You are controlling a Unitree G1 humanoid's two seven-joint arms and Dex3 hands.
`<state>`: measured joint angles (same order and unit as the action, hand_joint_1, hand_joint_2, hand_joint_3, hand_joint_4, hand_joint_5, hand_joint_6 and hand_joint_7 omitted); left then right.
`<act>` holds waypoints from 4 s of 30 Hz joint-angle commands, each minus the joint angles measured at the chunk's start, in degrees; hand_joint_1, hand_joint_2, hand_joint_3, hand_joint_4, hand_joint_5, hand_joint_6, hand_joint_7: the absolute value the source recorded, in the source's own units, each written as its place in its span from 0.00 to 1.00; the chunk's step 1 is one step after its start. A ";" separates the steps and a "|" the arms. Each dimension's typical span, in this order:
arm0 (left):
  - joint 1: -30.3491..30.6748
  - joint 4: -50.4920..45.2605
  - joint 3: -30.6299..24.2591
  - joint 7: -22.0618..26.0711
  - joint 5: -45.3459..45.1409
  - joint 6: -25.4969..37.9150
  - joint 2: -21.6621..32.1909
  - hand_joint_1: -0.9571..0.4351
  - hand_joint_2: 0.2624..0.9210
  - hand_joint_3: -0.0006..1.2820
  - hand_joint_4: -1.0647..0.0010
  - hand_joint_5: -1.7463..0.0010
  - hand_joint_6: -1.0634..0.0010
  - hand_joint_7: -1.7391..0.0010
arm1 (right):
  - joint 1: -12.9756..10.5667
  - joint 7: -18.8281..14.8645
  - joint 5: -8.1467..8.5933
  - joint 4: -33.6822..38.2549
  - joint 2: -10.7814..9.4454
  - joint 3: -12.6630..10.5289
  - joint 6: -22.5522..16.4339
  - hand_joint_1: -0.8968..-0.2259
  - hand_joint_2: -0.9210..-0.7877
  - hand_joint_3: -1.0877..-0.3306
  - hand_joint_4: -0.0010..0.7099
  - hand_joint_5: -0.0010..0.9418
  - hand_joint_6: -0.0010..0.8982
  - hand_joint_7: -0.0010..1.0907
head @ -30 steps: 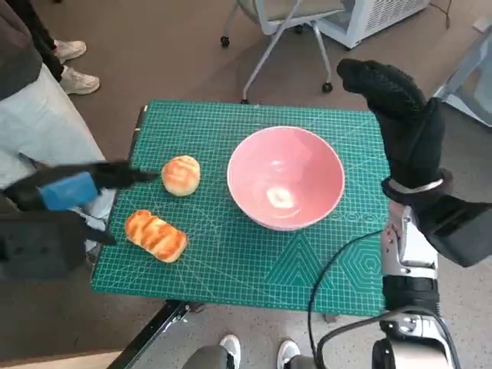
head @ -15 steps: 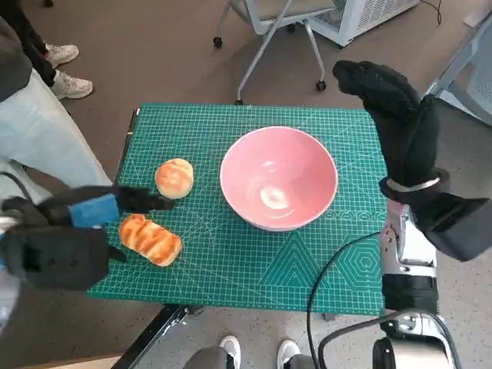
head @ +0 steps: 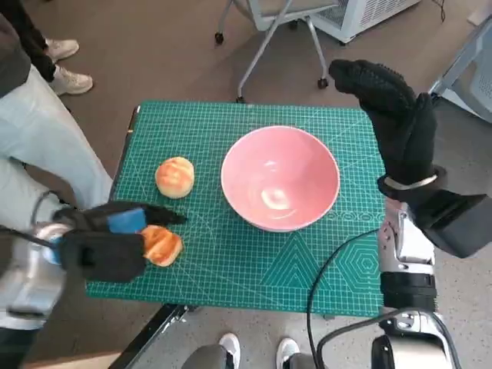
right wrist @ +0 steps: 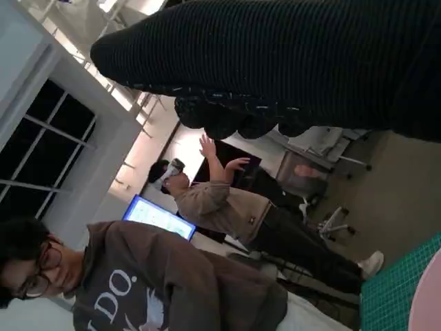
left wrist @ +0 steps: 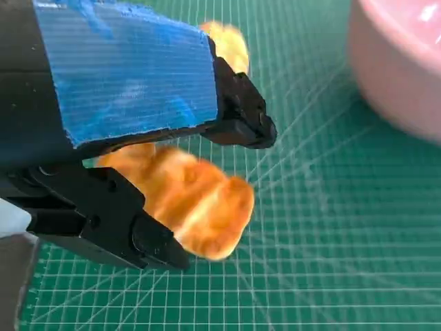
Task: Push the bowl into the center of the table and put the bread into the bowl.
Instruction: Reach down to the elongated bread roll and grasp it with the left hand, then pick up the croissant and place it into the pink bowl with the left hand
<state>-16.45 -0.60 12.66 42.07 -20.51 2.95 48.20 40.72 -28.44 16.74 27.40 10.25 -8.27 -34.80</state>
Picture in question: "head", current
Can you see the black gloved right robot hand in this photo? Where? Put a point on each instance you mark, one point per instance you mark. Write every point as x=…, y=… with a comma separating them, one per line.
x=407, y=130

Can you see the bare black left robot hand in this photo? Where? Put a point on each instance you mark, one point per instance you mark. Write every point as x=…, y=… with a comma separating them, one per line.
x=127, y=219

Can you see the long twisted toy bread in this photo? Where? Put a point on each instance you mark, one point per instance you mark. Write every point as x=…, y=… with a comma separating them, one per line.
x=165, y=246

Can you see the round toy bread bun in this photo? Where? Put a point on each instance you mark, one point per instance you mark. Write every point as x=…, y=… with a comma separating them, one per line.
x=175, y=177

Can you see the pink bowl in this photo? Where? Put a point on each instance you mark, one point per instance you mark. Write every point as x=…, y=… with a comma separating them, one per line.
x=280, y=169

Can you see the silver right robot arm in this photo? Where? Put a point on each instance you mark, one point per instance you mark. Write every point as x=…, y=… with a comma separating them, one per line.
x=411, y=250

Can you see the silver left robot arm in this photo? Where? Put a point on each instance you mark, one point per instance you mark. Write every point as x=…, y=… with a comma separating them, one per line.
x=34, y=276

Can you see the white mesh chair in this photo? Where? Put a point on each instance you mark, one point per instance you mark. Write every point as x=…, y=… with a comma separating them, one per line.
x=476, y=77

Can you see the white vented appliance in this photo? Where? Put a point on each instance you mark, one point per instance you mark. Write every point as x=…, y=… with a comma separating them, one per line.
x=369, y=15

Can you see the green cutting mat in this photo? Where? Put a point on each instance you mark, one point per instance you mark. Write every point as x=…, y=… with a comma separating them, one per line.
x=238, y=269

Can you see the person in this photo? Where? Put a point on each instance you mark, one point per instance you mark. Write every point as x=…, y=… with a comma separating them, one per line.
x=230, y=344
x=38, y=127
x=71, y=82

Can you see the grey office chair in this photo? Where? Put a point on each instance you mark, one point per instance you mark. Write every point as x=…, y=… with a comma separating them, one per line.
x=276, y=19

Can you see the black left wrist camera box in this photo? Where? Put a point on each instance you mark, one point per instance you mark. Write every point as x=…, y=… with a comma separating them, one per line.
x=104, y=257

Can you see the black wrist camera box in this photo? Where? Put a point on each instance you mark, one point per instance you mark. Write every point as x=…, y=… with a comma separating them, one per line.
x=104, y=257
x=453, y=223

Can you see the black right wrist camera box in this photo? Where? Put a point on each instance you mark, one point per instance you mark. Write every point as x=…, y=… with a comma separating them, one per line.
x=453, y=223

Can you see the black metal table rail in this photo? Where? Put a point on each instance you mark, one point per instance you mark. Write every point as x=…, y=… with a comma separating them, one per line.
x=153, y=334

